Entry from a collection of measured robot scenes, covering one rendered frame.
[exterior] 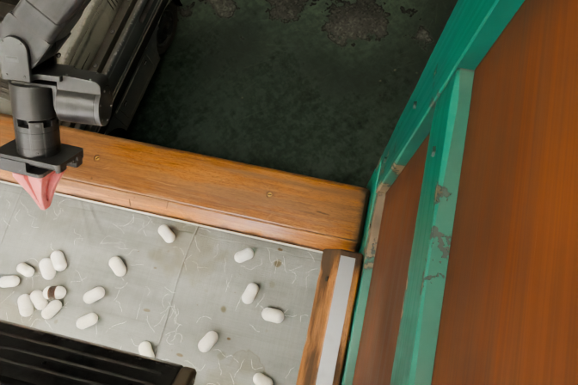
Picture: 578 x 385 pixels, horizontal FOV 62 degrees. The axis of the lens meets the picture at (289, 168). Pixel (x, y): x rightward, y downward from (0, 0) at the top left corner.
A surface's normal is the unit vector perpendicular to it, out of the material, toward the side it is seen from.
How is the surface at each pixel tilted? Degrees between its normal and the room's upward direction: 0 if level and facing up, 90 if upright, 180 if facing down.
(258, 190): 0
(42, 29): 45
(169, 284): 0
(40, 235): 0
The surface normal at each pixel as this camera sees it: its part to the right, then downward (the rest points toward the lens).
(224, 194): -0.05, -0.25
